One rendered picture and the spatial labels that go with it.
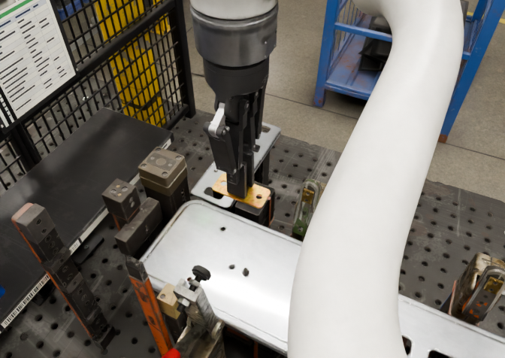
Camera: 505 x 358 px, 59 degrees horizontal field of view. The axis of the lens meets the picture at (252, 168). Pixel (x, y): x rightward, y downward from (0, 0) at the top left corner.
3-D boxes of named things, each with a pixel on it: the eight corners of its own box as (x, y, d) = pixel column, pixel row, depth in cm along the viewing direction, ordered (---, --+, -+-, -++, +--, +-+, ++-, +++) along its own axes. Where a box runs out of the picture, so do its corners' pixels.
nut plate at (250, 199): (271, 191, 67) (271, 186, 66) (260, 209, 64) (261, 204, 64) (222, 173, 69) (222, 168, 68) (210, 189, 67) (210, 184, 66)
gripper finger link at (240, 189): (246, 162, 60) (244, 165, 60) (246, 195, 66) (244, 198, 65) (228, 155, 61) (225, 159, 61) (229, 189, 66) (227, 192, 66)
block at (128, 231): (176, 270, 119) (159, 200, 97) (150, 308, 112) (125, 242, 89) (167, 265, 120) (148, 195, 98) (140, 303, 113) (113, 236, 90)
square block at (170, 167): (200, 244, 124) (186, 155, 98) (185, 267, 120) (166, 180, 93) (176, 234, 127) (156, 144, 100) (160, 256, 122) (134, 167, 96)
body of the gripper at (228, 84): (249, 77, 45) (249, 143, 52) (282, 37, 51) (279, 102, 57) (186, 59, 48) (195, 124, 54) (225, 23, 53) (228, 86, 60)
